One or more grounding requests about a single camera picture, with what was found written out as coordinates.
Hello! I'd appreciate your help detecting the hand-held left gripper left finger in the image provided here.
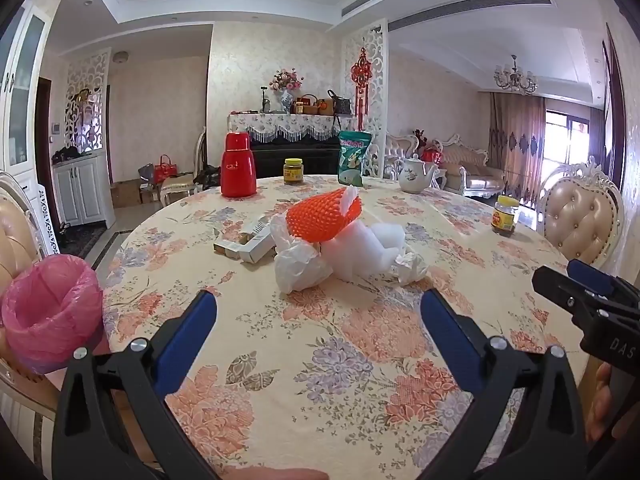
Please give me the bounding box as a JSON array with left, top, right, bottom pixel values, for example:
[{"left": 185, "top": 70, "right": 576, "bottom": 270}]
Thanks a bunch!
[{"left": 51, "top": 289, "right": 221, "bottom": 480}]

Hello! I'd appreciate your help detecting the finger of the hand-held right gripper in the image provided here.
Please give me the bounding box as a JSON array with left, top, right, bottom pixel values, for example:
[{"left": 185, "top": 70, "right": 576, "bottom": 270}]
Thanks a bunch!
[
  {"left": 567, "top": 259, "right": 640, "bottom": 306},
  {"left": 531, "top": 266, "right": 623, "bottom": 323}
]

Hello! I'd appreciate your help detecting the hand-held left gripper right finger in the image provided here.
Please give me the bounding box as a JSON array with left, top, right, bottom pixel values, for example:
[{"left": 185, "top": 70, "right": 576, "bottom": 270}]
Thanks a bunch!
[{"left": 421, "top": 287, "right": 588, "bottom": 480}]

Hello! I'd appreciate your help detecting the small white orange box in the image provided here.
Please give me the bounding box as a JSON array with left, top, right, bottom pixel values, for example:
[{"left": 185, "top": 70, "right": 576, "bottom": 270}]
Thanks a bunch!
[{"left": 213, "top": 240, "right": 246, "bottom": 260}]

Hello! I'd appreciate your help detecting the white cardboard box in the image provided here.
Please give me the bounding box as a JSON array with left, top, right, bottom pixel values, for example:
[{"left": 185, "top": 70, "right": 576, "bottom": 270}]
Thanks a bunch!
[{"left": 239, "top": 232, "right": 277, "bottom": 264}]

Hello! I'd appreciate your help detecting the white foam wrap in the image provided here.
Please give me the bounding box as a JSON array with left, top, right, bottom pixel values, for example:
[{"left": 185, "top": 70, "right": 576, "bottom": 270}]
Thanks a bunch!
[{"left": 322, "top": 220, "right": 407, "bottom": 281}]

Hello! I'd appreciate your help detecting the white plastic bag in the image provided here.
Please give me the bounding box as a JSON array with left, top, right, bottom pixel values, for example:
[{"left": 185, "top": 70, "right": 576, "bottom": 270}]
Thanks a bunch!
[{"left": 270, "top": 214, "right": 333, "bottom": 293}]

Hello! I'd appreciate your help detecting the bin with pink liner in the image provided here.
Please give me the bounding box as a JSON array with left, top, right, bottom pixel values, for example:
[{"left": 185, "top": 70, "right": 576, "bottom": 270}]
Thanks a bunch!
[{"left": 1, "top": 254, "right": 105, "bottom": 375}]

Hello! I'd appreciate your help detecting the orange foam fruit net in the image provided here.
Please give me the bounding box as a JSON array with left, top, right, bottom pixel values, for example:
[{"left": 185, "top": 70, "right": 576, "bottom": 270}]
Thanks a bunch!
[{"left": 285, "top": 187, "right": 362, "bottom": 242}]

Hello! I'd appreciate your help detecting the person's right hand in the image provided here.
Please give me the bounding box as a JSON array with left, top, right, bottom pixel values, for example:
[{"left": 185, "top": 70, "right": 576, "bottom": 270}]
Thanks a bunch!
[{"left": 586, "top": 362, "right": 619, "bottom": 444}]

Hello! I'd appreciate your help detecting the ornate beige padded chair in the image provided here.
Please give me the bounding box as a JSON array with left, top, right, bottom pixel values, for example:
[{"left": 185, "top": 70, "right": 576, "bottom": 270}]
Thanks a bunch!
[
  {"left": 0, "top": 170, "right": 66, "bottom": 441},
  {"left": 542, "top": 156, "right": 626, "bottom": 268}
]

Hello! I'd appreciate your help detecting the yellow-lid glass jar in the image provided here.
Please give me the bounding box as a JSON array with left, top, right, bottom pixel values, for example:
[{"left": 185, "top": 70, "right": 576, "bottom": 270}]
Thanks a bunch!
[
  {"left": 491, "top": 195, "right": 521, "bottom": 235},
  {"left": 283, "top": 157, "right": 305, "bottom": 185}
]

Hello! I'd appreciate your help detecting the floral tablecloth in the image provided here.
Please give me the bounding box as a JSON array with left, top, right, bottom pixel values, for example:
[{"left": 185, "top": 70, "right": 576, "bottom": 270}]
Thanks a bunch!
[{"left": 100, "top": 174, "right": 591, "bottom": 480}]

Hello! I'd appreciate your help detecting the ornate cream sofa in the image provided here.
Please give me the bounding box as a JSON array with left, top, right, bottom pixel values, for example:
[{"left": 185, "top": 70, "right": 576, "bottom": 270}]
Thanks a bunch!
[{"left": 385, "top": 132, "right": 506, "bottom": 198}]

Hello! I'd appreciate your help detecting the dark floor rug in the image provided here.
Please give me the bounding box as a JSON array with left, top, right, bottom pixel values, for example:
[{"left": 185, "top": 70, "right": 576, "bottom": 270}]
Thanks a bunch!
[{"left": 57, "top": 222, "right": 108, "bottom": 256}]

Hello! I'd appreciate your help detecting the cream side chair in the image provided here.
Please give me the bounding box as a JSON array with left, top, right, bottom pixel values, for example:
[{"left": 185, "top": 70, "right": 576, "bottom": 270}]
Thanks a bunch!
[{"left": 160, "top": 127, "right": 207, "bottom": 206}]

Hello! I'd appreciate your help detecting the black bag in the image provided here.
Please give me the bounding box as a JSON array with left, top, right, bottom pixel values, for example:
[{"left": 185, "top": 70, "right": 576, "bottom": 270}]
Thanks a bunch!
[{"left": 192, "top": 165, "right": 222, "bottom": 191}]

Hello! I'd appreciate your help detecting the brown patterned curtain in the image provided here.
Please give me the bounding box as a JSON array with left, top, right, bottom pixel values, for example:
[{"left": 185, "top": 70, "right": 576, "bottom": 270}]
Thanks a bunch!
[{"left": 487, "top": 91, "right": 546, "bottom": 181}]

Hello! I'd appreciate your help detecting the white floral teapot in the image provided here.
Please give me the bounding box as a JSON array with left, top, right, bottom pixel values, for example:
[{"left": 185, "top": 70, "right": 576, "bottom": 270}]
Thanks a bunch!
[{"left": 393, "top": 154, "right": 438, "bottom": 194}]

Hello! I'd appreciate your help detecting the red bag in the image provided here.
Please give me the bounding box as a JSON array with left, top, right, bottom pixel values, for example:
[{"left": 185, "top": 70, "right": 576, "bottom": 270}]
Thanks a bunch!
[{"left": 154, "top": 155, "right": 178, "bottom": 183}]

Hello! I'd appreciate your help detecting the red thermos flask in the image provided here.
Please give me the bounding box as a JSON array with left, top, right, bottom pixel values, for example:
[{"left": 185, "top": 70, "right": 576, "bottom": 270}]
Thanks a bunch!
[{"left": 220, "top": 131, "right": 258, "bottom": 198}]

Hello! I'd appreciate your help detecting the small white cabinet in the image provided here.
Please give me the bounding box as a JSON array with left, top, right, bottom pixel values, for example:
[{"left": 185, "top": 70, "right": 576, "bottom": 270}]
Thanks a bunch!
[{"left": 52, "top": 152, "right": 117, "bottom": 228}]

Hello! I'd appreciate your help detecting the green snack bag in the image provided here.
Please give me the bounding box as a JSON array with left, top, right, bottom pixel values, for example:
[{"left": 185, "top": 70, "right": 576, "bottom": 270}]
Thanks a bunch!
[{"left": 337, "top": 130, "right": 373, "bottom": 187}]

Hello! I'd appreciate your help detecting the black piano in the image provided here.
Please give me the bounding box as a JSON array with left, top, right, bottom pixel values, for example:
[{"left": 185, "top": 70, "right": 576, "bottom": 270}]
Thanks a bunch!
[{"left": 249, "top": 135, "right": 346, "bottom": 177}]

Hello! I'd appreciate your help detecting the chandelier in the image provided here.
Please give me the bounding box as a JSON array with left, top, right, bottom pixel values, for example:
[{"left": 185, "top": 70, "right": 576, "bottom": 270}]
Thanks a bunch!
[{"left": 494, "top": 54, "right": 538, "bottom": 96}]

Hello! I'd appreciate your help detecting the fringed lace cloth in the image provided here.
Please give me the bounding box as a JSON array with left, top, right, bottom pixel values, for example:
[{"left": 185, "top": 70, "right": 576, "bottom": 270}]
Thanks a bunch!
[{"left": 227, "top": 111, "right": 357, "bottom": 143}]

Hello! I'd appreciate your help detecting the black handbag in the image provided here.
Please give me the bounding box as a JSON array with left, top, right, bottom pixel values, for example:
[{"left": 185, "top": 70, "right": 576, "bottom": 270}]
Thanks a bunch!
[{"left": 327, "top": 89, "right": 352, "bottom": 115}]

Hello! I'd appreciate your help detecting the white lattice screen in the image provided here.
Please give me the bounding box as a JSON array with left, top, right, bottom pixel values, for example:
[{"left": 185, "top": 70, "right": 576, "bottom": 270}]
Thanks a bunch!
[
  {"left": 341, "top": 19, "right": 390, "bottom": 178},
  {"left": 64, "top": 47, "right": 112, "bottom": 156}
]

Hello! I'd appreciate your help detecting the dark wooden door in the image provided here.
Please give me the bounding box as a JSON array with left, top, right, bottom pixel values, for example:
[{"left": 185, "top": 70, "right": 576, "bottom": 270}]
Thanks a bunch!
[{"left": 37, "top": 76, "right": 53, "bottom": 166}]

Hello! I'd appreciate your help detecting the vase with pink flowers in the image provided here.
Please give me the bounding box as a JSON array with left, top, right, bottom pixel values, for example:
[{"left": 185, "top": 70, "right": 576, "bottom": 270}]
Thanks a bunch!
[{"left": 270, "top": 69, "right": 305, "bottom": 114}]

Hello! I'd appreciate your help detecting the red knot hanging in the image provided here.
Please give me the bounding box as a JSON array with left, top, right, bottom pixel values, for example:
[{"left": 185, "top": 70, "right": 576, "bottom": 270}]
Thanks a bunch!
[{"left": 350, "top": 47, "right": 375, "bottom": 131}]

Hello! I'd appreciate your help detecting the ceiling air vent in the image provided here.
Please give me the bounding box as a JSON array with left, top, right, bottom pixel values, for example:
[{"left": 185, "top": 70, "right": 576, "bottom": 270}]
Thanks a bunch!
[{"left": 387, "top": 7, "right": 453, "bottom": 31}]

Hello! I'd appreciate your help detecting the tall white glass-door cabinet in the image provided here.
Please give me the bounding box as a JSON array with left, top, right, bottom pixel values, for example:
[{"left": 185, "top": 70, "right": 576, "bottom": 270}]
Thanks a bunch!
[{"left": 0, "top": 0, "right": 51, "bottom": 181}]

